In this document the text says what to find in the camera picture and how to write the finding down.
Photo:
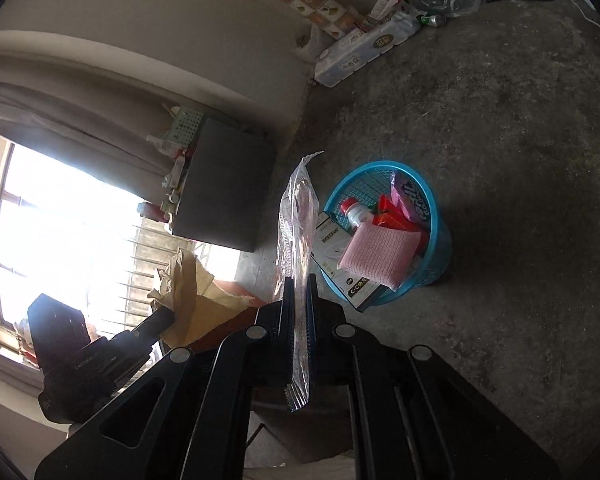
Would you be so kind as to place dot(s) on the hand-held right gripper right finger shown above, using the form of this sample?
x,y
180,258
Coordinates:
x,y
311,320

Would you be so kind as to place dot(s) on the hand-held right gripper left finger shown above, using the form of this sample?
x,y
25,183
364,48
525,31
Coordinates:
x,y
215,390

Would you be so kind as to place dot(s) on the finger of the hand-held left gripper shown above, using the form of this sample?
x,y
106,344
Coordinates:
x,y
147,335

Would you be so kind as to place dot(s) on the yellowish cloth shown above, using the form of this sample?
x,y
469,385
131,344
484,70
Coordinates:
x,y
200,300

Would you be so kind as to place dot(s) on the pink sponge cloth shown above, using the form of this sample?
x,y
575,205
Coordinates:
x,y
375,255

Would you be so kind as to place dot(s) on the clear plastic wrapper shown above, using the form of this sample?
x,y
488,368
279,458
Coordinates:
x,y
295,210

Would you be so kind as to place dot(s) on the green refill pouch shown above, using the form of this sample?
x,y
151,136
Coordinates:
x,y
357,217

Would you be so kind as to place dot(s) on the red snack packet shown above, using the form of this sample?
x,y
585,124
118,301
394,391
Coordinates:
x,y
390,217

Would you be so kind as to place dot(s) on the blue plastic waste basket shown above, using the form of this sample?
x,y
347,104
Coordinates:
x,y
430,255

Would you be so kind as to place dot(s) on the purple snack bag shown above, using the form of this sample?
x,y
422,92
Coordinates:
x,y
407,200

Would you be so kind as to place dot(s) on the metal window railing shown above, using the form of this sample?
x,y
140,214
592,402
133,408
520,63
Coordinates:
x,y
145,270

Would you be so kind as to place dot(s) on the red thermos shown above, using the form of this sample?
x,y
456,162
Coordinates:
x,y
152,211

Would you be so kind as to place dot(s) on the dark cabinet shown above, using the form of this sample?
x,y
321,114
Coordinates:
x,y
225,185

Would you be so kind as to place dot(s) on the white plastic bag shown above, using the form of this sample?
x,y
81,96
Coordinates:
x,y
310,45
160,142

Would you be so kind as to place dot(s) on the green plastic basket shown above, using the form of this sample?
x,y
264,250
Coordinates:
x,y
185,124

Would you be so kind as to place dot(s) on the beige curtain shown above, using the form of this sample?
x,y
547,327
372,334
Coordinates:
x,y
105,110

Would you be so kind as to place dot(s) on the white paper towel pack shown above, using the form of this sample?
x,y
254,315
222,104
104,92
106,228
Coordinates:
x,y
365,47

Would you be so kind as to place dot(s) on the red white carton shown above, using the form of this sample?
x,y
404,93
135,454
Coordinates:
x,y
385,7

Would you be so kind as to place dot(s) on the small green bottle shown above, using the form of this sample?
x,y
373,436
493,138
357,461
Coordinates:
x,y
432,20

